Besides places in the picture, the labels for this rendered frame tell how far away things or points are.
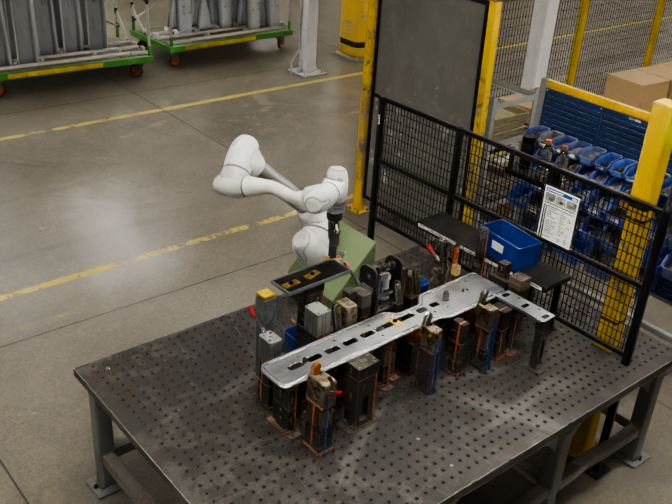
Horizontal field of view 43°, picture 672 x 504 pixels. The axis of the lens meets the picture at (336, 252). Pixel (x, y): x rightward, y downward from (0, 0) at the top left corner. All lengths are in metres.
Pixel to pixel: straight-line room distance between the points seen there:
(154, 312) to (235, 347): 1.66
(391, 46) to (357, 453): 3.73
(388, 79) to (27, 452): 3.74
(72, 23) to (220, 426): 7.38
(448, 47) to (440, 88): 0.31
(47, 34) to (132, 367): 6.78
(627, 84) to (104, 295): 4.81
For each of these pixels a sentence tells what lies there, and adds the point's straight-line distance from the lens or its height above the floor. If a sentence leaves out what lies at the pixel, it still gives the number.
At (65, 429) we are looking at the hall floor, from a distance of 4.91.
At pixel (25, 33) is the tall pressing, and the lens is 10.08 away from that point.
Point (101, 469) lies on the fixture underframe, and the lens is 4.42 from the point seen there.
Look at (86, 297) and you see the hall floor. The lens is 6.01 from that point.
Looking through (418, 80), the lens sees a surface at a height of 1.29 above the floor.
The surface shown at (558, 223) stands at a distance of 4.43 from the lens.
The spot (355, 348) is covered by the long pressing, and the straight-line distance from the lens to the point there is 3.70.
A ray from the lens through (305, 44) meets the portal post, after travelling 10.72.
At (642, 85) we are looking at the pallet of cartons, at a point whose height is 1.05.
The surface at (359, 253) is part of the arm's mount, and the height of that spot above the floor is 1.00.
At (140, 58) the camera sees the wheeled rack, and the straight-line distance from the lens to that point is 10.36.
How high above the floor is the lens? 3.11
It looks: 28 degrees down
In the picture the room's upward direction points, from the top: 4 degrees clockwise
